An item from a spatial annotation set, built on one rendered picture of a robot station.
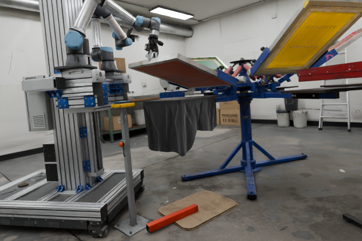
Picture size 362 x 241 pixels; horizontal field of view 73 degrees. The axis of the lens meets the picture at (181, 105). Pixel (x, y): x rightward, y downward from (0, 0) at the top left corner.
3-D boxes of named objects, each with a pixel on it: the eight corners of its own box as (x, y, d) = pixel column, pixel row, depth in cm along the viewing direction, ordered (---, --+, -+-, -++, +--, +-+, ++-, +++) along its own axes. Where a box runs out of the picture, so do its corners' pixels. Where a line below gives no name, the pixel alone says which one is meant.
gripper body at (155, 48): (151, 54, 197) (153, 40, 199) (158, 52, 191) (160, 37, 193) (144, 50, 192) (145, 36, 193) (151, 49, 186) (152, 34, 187)
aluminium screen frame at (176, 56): (176, 57, 167) (177, 52, 167) (127, 68, 207) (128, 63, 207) (236, 84, 223) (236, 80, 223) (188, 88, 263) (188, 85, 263)
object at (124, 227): (130, 237, 173) (117, 104, 167) (113, 226, 188) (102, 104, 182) (153, 223, 189) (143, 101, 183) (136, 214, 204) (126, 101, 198)
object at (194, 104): (185, 155, 182) (181, 99, 179) (181, 155, 184) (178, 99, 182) (220, 142, 215) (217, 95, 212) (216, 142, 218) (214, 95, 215)
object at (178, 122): (183, 157, 180) (179, 99, 178) (145, 150, 211) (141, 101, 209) (186, 156, 183) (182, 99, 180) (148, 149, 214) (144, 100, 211)
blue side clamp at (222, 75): (217, 77, 200) (218, 69, 201) (213, 78, 204) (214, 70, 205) (236, 85, 222) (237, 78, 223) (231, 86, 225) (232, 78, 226)
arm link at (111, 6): (85, -1, 191) (138, 36, 208) (85, -6, 181) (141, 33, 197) (92, -13, 193) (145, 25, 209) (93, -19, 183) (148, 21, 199)
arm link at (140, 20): (133, 27, 195) (146, 30, 199) (136, 23, 184) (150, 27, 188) (134, 18, 195) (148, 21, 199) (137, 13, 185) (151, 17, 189)
